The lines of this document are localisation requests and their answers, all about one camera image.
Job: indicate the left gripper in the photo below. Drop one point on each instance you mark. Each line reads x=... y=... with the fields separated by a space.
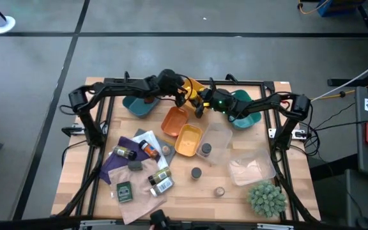
x=168 y=81

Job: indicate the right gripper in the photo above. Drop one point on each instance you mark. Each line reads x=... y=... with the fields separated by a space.
x=222 y=100

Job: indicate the yellow lid spice jar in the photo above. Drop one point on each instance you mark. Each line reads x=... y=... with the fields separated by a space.
x=193 y=95

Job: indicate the black lid spice jar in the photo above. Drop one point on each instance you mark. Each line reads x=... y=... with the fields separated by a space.
x=196 y=172
x=206 y=148

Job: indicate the small clear spice jar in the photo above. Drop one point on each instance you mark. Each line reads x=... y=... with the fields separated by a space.
x=166 y=150
x=219 y=191

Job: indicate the orange spice jar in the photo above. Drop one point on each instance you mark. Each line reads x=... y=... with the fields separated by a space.
x=148 y=149

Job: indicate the olive spice jar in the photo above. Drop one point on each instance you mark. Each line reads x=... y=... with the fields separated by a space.
x=160 y=175

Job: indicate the small dark grey tin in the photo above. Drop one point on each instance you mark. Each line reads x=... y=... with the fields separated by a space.
x=135 y=165

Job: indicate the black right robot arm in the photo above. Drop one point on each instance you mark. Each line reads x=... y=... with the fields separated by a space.
x=267 y=102

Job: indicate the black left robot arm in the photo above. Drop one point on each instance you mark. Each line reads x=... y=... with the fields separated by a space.
x=120 y=86

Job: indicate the large yellow plastic bin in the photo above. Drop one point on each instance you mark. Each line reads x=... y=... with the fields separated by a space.
x=194 y=83

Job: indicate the small orange plastic bin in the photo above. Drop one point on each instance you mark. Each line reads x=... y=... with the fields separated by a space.
x=174 y=121

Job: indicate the small clear plastic bin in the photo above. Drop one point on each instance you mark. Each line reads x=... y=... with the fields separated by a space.
x=217 y=134

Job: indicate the small yellow plastic bin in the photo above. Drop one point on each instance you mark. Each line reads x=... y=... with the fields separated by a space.
x=188 y=140

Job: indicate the dark blue plastic bin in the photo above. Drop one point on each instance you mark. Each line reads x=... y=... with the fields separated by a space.
x=136 y=107

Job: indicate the white cloth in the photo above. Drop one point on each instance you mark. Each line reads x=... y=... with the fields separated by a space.
x=149 y=137

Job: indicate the teal green plastic bin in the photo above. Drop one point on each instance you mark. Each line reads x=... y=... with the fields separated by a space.
x=249 y=123

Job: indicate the grey cloth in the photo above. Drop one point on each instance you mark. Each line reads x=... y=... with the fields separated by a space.
x=170 y=156

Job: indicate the green spice jar black cap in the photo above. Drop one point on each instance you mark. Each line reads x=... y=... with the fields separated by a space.
x=124 y=152

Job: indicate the large clear plastic bin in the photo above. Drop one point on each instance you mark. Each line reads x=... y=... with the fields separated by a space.
x=251 y=169

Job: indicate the purple cloth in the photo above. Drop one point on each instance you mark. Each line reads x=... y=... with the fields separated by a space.
x=120 y=161

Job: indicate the white label spice jar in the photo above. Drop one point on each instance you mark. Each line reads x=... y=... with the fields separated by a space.
x=163 y=186

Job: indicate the beige cloth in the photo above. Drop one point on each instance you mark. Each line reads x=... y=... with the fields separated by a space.
x=139 y=198

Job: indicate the green tin box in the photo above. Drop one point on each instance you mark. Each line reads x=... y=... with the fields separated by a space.
x=125 y=191

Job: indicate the green artificial plant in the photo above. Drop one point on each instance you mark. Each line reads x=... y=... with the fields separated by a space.
x=266 y=199

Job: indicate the blue box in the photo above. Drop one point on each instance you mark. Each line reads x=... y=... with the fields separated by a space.
x=334 y=8

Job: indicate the black crossbar with silver plates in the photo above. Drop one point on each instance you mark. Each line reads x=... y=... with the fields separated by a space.
x=27 y=223

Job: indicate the black frame clamp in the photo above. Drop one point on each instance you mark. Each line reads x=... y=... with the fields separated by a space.
x=232 y=77
x=126 y=76

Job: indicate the black aluminium frame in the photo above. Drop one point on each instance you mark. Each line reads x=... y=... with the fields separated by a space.
x=251 y=83

